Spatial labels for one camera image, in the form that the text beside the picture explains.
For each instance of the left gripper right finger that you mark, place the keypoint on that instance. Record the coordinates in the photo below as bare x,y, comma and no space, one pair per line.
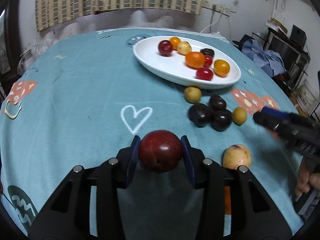
254,214

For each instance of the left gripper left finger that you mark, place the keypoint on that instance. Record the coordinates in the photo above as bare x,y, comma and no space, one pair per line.
65,215

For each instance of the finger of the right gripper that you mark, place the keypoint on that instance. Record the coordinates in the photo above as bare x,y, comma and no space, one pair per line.
278,122
275,111

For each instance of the large orange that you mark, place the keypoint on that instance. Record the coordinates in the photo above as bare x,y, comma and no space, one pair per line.
227,196

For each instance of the beige potato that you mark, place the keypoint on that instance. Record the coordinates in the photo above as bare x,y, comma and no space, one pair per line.
235,156

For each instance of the black plum front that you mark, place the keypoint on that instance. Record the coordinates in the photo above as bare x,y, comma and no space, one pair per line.
221,120

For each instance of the black plum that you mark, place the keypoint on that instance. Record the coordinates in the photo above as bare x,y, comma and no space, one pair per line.
216,103
199,114
221,120

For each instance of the yellow orange persimmon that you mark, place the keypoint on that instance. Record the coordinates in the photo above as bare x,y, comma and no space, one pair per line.
221,68

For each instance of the dark red plum front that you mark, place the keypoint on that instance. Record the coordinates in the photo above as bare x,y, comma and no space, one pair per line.
160,151

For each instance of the dark red plum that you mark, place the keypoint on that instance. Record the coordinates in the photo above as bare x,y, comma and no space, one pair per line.
160,151
165,48

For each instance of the red cherry tomato front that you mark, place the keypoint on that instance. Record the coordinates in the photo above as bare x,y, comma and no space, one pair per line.
204,73

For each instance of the red cherry tomato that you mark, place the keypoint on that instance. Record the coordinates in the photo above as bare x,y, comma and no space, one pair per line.
208,61
204,73

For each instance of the small yellow-green fruit back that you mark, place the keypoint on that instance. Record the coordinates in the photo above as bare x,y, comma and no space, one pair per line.
192,94

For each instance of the red cherry tomato back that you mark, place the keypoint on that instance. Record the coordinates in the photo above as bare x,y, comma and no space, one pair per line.
208,61

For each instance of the dark purple mangosteen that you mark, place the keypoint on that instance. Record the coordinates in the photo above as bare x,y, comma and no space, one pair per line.
207,51

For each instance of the small mandarin orange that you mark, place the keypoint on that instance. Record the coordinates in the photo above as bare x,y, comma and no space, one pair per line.
194,59

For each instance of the pale yellow small fruit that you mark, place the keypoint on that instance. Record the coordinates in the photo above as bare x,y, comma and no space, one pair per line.
183,48

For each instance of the small orange kumquat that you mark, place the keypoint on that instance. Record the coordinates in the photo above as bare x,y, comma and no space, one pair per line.
174,41

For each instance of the dark red plum back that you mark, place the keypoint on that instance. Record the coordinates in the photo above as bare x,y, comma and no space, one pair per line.
165,48

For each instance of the person right hand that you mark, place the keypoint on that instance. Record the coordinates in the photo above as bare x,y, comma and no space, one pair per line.
305,180

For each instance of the blue clothes pile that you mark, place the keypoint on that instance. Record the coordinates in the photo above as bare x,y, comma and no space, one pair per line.
269,61

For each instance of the teal patterned tablecloth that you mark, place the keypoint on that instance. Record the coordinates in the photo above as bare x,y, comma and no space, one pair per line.
87,96

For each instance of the white oval plate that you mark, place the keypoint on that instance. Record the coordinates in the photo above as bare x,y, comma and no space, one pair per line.
174,67

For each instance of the wall power strip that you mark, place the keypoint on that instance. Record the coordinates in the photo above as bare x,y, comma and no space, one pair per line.
222,9

